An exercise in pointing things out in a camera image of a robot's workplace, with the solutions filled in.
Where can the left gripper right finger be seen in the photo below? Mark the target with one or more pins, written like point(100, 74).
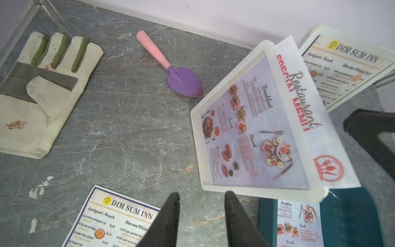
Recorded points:
point(241, 231)

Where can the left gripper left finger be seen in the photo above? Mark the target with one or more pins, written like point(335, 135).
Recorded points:
point(163, 231)

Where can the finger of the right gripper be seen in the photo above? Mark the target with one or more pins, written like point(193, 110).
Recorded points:
point(365, 126)

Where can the restaurant special menu sheet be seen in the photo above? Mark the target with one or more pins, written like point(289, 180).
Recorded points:
point(331, 160)

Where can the Dim Sum Inn menu sheet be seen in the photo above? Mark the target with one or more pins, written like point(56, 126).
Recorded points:
point(110, 219)

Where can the white menu holder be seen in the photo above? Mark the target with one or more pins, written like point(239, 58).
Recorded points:
point(345, 64)
point(248, 137)

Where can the rear Dim Sum menu sheet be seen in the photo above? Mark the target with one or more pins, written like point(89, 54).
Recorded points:
point(342, 66)

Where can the teal plastic tray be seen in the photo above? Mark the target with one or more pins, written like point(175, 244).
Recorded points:
point(349, 219)

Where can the pink purple toy trowel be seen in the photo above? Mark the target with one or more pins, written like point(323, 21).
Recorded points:
point(182, 80)

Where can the white green work glove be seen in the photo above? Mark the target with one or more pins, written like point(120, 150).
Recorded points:
point(41, 90)

